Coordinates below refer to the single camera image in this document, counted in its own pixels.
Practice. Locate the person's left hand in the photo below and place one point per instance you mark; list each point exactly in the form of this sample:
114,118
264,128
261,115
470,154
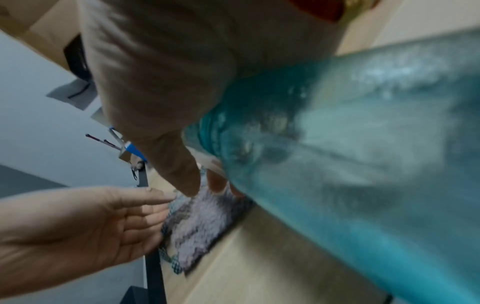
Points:
75,231

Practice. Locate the person's right hand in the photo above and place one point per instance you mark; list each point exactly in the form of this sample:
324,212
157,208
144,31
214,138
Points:
168,59

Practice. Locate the grey cleaning cloth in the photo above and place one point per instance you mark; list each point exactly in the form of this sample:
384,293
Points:
198,231

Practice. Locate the green spray bottle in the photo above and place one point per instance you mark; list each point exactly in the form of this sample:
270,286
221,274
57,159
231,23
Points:
356,163

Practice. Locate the black device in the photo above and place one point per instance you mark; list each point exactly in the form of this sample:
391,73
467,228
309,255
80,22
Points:
77,59

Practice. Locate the blue white small box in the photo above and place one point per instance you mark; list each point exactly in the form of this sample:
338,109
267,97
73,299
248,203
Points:
133,150

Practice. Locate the grey paper sheet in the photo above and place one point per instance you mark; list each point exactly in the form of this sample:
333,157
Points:
75,95

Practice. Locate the cardboard box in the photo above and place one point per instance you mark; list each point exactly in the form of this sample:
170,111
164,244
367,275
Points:
45,29

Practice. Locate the red gold item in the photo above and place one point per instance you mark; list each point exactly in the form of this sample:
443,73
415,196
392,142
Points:
318,7

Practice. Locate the wooden table with black frame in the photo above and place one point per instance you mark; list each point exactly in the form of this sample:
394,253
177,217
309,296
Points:
240,267

